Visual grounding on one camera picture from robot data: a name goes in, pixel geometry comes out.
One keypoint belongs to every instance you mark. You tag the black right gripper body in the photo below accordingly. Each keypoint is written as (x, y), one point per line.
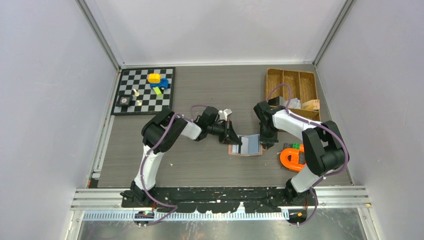
(267, 132)

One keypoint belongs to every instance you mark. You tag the green lego brick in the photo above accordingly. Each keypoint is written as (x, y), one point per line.
(296, 146)

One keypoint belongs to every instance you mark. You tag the pink leather card holder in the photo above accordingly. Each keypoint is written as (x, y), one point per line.
(251, 146)

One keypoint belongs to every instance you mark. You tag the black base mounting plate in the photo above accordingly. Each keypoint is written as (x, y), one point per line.
(216, 200)

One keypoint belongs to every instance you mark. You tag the green toy block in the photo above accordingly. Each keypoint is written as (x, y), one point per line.
(158, 91)

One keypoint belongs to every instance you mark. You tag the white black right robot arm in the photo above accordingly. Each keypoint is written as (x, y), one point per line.
(324, 149)

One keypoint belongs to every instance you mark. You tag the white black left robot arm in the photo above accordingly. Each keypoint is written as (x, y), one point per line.
(160, 134)

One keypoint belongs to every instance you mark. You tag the yellow toy block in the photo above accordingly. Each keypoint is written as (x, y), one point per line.
(154, 78)

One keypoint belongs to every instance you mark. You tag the black white chessboard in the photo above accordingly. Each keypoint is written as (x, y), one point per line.
(136, 78)

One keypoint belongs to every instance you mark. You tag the orange horseshoe toy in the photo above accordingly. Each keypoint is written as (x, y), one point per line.
(291, 159)

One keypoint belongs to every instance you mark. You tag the aluminium frame rail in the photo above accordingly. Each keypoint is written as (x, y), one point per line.
(105, 204)

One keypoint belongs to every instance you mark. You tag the woven bamboo organizer tray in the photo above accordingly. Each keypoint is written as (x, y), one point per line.
(302, 84)

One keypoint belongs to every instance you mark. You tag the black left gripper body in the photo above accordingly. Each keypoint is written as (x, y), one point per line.
(216, 129)

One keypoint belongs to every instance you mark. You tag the grey card with stripe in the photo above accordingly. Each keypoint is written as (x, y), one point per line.
(294, 103)

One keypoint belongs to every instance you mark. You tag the tan card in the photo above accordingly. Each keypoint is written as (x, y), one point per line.
(311, 105)

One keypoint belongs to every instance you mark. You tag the white chess pawn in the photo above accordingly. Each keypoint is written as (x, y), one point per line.
(135, 92)

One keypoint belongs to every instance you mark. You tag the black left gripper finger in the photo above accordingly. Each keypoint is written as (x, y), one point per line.
(224, 138)
(232, 137)

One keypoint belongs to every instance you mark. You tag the blue toy car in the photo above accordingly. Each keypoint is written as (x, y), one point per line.
(162, 85)

